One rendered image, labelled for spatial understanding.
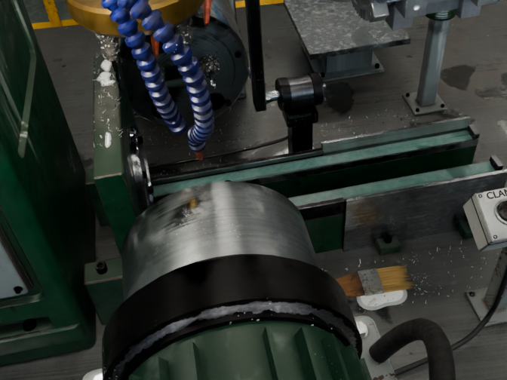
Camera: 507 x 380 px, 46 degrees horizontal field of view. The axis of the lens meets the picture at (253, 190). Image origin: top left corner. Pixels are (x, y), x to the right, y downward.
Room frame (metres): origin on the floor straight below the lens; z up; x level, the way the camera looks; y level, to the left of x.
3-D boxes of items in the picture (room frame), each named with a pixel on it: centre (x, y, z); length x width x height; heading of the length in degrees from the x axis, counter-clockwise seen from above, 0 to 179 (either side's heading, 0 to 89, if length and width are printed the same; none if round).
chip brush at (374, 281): (0.61, -0.16, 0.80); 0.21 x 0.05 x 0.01; 94
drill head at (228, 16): (1.06, 0.13, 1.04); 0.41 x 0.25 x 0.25; 7
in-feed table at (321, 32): (1.31, -0.26, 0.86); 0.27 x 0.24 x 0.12; 7
